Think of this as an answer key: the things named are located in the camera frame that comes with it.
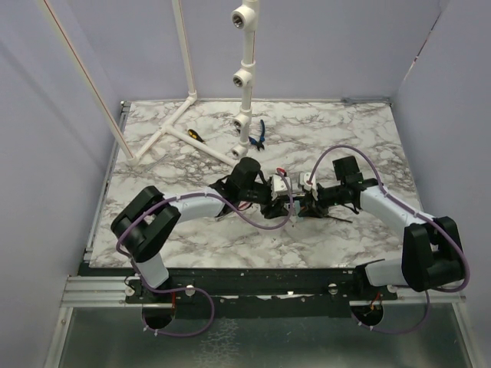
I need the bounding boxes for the red white staple box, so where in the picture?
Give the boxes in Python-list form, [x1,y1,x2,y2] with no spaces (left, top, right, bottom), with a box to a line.
[215,203,252,221]

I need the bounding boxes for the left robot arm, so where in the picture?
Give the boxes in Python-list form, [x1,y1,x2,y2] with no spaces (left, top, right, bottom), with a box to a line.
[110,157,294,303]

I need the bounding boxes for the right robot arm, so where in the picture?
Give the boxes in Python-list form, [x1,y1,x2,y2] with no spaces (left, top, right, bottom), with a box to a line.
[298,156,466,300]

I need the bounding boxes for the yellow black screwdriver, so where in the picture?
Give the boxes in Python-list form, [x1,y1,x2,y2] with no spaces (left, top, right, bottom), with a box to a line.
[187,129,205,143]

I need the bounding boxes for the orange handled screwdriver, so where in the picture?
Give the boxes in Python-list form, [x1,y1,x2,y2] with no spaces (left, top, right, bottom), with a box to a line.
[325,215,353,224]

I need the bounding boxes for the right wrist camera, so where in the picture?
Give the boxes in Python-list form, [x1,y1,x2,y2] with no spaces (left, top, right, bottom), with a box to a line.
[298,172,317,192]

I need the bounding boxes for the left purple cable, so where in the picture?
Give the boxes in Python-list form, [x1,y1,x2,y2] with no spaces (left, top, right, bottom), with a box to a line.
[116,168,298,338]

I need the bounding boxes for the purple cable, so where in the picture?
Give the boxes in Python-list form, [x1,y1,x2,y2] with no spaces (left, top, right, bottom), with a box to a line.
[305,145,473,334]
[116,168,298,338]

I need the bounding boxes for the blue handled pliers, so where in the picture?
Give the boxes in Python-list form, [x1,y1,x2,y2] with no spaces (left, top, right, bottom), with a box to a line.
[247,119,269,153]

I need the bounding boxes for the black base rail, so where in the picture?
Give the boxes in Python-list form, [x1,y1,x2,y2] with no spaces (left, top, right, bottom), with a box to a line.
[78,264,397,320]

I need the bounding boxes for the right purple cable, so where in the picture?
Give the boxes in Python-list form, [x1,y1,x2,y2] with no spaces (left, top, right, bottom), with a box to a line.
[305,145,473,334]

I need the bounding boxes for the white pvc pipe frame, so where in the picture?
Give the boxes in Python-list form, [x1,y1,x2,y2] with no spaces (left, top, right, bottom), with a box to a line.
[41,1,258,166]

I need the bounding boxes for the aluminium frame rail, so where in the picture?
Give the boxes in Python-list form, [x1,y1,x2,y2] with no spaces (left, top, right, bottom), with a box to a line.
[41,101,130,368]

